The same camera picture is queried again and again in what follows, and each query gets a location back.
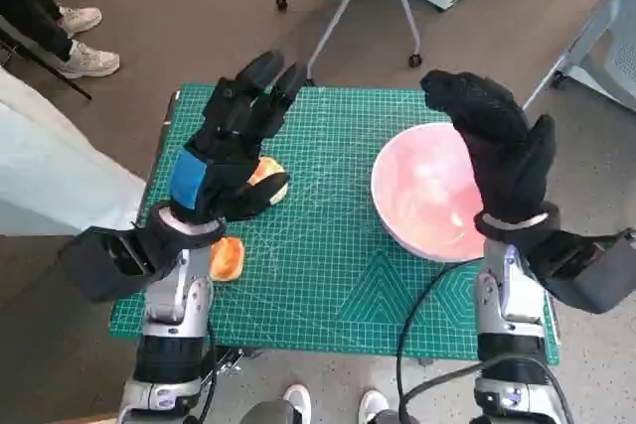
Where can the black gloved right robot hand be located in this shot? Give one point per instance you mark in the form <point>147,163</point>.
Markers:
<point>497,146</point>

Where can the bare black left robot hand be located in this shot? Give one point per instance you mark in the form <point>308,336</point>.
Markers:
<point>223,111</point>

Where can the round toy bread bun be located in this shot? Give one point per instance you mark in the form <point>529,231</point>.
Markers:
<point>264,168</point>

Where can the pink bowl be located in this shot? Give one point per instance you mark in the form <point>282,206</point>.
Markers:
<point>417,185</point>

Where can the rectangular toy bread loaf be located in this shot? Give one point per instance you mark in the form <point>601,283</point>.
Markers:
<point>228,260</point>

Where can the black caster wheel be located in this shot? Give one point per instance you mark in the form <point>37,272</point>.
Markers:
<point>630,234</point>

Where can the green cutting mat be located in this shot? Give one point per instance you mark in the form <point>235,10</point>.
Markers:
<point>323,245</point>

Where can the black stand leg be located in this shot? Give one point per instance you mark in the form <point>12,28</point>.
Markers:
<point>59,77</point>

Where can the white sneaker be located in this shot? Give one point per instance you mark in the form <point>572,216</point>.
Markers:
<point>372,401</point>
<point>298,401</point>

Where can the grey leg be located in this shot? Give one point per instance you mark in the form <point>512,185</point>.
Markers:
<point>390,418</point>
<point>268,414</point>

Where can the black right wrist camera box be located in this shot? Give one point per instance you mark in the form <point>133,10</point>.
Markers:
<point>586,285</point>

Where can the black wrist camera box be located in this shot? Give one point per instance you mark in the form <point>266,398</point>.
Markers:
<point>586,285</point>
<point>99,265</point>

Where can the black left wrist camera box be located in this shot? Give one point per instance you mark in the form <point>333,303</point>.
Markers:
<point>99,265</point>

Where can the black metal table rail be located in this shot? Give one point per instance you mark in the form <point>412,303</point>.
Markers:
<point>233,359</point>

